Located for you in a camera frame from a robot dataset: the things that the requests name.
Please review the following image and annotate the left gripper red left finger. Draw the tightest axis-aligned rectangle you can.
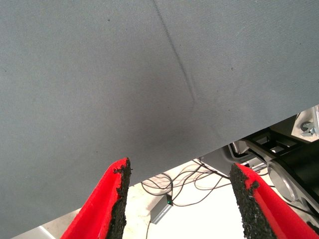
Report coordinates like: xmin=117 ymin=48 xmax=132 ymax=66
xmin=59 ymin=157 xmax=132 ymax=239

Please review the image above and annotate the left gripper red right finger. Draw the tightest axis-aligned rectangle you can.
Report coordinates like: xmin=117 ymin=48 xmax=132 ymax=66
xmin=229 ymin=163 xmax=319 ymax=239

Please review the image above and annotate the black device with green light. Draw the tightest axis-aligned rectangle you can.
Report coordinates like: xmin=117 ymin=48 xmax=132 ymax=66
xmin=149 ymin=195 xmax=174 ymax=225

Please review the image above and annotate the grey panel with white rim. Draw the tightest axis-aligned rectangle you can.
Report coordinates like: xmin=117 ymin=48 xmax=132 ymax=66
xmin=199 ymin=140 xmax=250 ymax=175

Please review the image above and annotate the dark grey table cloth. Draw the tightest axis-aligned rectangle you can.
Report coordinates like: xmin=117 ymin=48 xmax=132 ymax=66
xmin=0 ymin=0 xmax=319 ymax=239

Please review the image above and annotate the black metal frame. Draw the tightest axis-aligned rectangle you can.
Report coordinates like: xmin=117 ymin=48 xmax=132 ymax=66
xmin=243 ymin=125 xmax=309 ymax=162

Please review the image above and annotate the aluminium bracket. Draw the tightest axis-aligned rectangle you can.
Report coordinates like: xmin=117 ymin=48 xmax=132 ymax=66
xmin=291 ymin=106 xmax=319 ymax=143

